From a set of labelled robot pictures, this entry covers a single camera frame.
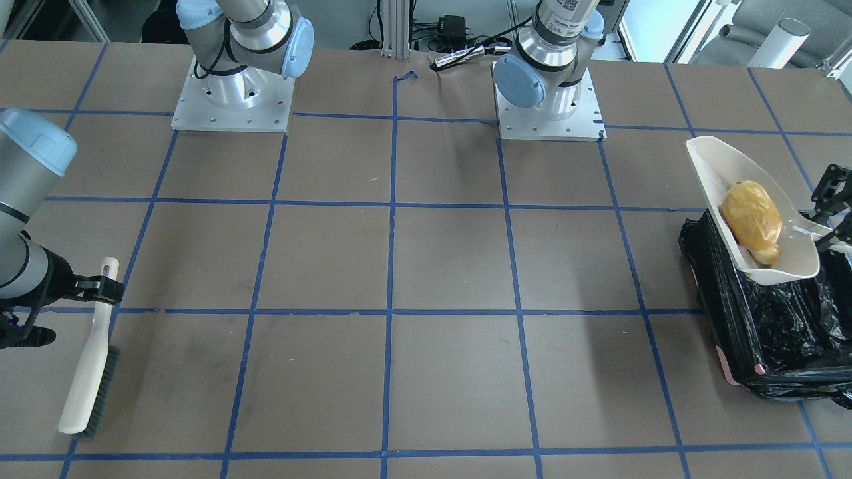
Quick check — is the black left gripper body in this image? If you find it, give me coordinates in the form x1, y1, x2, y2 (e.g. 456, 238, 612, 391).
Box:
802, 164, 851, 252

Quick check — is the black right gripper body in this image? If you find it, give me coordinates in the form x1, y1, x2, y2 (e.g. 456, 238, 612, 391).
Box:
1, 231, 125, 349

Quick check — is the orange-yellow bread roll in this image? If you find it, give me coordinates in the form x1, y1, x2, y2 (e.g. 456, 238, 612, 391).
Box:
720, 181, 783, 249

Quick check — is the beige hand brush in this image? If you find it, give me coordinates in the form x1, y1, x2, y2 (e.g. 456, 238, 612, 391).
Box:
57, 257, 124, 440

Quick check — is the beige plastic dustpan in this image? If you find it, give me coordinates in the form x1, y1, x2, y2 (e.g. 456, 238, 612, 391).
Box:
685, 136, 850, 285

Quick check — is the croissant bread piece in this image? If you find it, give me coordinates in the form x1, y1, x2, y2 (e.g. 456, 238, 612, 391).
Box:
747, 245, 781, 266

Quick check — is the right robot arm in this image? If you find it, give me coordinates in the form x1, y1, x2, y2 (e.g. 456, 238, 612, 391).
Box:
2, 40, 312, 313

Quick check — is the black trash bag bin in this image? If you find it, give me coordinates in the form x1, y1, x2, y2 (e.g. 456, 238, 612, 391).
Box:
678, 213, 851, 408

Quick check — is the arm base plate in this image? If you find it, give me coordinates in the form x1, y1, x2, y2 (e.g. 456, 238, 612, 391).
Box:
170, 57, 296, 134
494, 70, 608, 142

